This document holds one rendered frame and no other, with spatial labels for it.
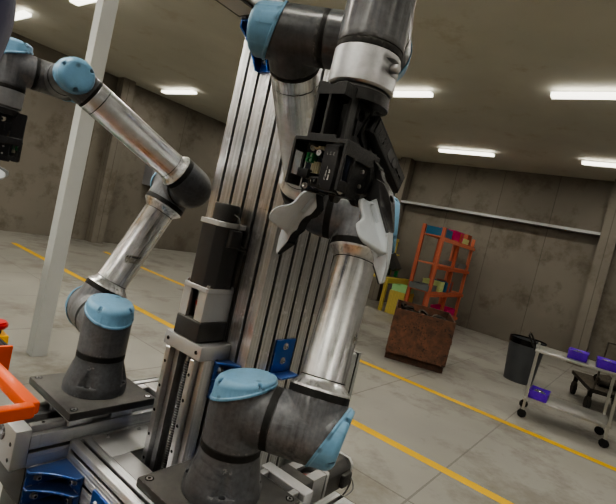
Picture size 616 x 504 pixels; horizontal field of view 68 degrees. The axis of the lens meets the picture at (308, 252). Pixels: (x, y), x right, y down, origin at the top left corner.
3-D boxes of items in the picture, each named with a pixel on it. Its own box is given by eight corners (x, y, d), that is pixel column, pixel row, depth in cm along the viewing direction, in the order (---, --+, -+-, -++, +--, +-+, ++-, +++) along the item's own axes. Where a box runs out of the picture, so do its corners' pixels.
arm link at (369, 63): (356, 71, 56) (417, 70, 51) (348, 108, 56) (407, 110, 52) (321, 44, 50) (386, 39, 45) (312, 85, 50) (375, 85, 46)
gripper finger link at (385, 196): (361, 243, 50) (339, 175, 53) (369, 245, 51) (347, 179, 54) (398, 225, 48) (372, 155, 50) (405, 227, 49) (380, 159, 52)
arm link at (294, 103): (291, 195, 105) (264, -23, 63) (337, 205, 103) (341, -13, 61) (274, 236, 100) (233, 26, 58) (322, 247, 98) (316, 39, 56)
